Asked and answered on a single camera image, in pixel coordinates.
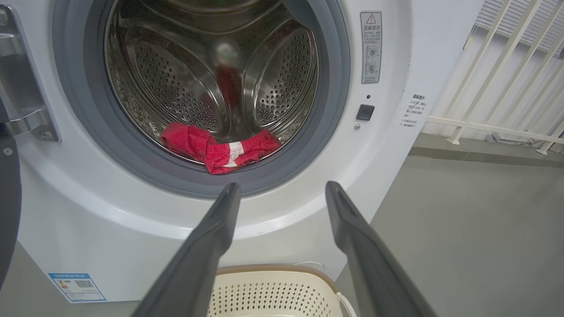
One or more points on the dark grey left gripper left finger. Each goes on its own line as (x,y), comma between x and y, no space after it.
(194,268)

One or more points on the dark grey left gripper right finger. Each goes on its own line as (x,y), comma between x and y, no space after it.
(374,273)

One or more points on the red cloth garment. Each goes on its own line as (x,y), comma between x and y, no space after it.
(185,141)

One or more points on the cream perforated laundry basket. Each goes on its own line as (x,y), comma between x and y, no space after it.
(273,295)

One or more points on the white front-load washing machine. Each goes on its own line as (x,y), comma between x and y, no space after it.
(110,229)

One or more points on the blue energy label sticker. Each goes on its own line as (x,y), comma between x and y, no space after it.
(77,287)

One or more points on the white metal railing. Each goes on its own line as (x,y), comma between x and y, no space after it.
(484,127)

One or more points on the grey warning sticker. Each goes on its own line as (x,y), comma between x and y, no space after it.
(371,48)

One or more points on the white ribbed window blinds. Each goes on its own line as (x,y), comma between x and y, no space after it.
(528,22)

